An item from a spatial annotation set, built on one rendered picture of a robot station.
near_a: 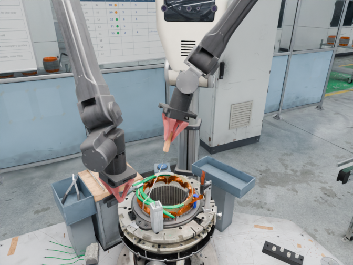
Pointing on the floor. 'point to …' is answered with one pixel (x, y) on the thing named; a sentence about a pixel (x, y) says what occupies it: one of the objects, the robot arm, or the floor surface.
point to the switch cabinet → (240, 82)
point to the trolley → (344, 67)
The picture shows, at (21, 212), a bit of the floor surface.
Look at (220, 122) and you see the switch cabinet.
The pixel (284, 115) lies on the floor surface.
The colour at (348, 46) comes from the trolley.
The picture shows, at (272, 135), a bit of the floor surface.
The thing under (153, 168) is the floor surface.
